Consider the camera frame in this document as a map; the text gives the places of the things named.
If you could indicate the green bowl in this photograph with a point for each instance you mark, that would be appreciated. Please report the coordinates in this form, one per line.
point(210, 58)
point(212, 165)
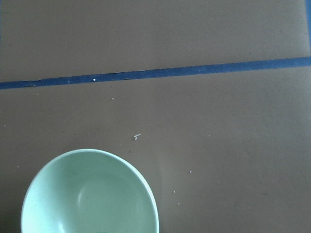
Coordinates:
point(89, 191)

